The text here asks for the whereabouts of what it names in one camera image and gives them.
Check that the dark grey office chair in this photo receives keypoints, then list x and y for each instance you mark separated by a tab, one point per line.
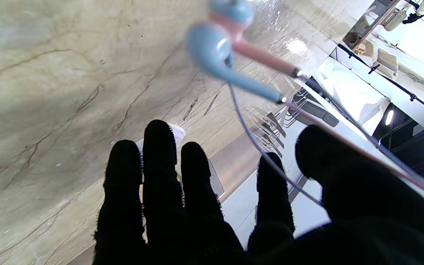
313	110

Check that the brown wooden conference table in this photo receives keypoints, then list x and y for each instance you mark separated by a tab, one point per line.
234	158

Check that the clear acrylic name holder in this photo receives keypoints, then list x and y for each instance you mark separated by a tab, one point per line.
258	112
258	123

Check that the gold T rack marble base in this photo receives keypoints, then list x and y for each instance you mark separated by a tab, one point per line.
177	134

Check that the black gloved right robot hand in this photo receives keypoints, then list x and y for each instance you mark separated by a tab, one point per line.
271	213

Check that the bright ceiling light bar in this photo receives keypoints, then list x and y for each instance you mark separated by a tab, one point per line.
389	117

